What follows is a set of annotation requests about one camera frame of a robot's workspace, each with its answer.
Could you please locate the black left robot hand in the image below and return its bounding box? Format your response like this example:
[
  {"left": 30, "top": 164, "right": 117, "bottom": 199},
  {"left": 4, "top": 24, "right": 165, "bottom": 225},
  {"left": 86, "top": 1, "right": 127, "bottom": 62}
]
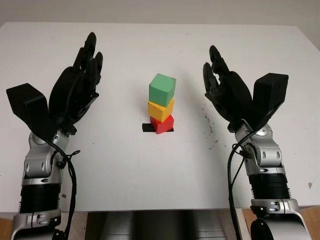
[{"left": 48, "top": 31, "right": 104, "bottom": 136}]

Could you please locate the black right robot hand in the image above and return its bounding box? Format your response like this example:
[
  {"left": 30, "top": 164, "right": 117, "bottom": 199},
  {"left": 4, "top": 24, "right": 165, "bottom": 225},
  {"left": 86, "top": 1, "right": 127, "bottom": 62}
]
[{"left": 202, "top": 44, "right": 254, "bottom": 133}]

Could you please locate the green wooden block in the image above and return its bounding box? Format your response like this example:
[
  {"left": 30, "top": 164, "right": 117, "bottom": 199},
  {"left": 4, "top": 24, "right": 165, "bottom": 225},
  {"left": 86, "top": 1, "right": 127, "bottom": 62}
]
[{"left": 148, "top": 73, "right": 177, "bottom": 107}]

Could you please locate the yellow wooden block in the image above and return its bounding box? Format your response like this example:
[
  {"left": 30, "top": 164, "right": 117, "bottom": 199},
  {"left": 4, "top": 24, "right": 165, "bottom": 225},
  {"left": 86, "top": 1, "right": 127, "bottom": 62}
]
[{"left": 147, "top": 97, "right": 175, "bottom": 123}]

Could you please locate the red wooden block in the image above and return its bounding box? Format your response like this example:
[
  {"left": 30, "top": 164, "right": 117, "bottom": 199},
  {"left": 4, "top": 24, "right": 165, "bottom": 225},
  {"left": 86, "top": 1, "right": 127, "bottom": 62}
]
[{"left": 149, "top": 114, "right": 175, "bottom": 135}]

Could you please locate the black tape strip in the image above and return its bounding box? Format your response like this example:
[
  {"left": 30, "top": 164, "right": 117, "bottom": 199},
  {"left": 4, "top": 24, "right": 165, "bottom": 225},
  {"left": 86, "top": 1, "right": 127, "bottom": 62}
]
[{"left": 141, "top": 123, "right": 175, "bottom": 134}]

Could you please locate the grey robot torso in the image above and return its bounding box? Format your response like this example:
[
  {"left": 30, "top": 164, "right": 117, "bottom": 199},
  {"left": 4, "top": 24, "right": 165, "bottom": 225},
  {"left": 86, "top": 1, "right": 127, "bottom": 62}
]
[{"left": 84, "top": 209, "right": 237, "bottom": 240}]

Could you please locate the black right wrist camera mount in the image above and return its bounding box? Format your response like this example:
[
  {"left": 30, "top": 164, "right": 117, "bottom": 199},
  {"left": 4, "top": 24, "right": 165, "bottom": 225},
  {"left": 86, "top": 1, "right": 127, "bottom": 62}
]
[{"left": 246, "top": 72, "right": 290, "bottom": 133}]

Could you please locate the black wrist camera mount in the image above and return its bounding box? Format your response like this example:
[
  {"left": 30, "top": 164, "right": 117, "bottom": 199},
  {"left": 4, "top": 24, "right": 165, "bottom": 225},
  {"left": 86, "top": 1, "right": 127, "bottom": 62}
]
[
  {"left": 6, "top": 83, "right": 64, "bottom": 144},
  {"left": 246, "top": 72, "right": 290, "bottom": 133}
]

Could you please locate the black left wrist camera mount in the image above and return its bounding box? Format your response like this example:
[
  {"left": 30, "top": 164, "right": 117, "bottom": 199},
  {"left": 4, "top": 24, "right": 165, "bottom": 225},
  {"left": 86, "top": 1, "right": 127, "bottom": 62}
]
[{"left": 6, "top": 83, "right": 64, "bottom": 144}]

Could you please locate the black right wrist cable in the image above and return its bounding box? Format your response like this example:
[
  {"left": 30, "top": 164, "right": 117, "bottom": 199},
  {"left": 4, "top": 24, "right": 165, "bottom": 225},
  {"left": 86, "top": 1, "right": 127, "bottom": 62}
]
[{"left": 226, "top": 142, "right": 254, "bottom": 240}]

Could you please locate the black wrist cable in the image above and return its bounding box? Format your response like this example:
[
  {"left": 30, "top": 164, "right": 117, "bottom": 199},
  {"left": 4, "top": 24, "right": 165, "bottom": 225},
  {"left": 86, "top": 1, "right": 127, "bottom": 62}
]
[
  {"left": 47, "top": 139, "right": 81, "bottom": 240},
  {"left": 226, "top": 142, "right": 254, "bottom": 240}
]

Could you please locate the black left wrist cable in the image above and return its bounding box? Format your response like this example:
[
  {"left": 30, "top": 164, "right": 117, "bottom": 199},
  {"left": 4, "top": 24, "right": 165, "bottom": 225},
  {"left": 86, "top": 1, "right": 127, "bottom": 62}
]
[{"left": 47, "top": 139, "right": 81, "bottom": 240}]

